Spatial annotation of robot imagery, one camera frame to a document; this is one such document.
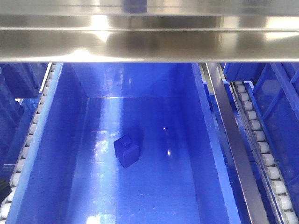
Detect left roller track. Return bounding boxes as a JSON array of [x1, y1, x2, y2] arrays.
[[0, 63, 56, 224]]

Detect blue bin at left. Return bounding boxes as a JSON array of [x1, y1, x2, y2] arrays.
[[0, 63, 48, 181]]

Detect blue bin at right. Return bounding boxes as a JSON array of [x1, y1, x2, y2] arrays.
[[223, 63, 299, 206]]

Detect blue plastic block part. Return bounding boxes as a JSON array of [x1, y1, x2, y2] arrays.
[[114, 134, 141, 168]]

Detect roller track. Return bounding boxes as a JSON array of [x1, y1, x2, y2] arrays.
[[200, 62, 299, 224], [0, 63, 56, 224]]

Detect steel shelf beam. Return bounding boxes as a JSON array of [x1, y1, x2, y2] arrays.
[[0, 0, 299, 63]]

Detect right roller track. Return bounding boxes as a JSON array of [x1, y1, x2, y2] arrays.
[[200, 62, 299, 224]]

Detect large blue shelf bin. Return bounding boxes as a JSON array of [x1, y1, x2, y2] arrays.
[[6, 63, 241, 224]]

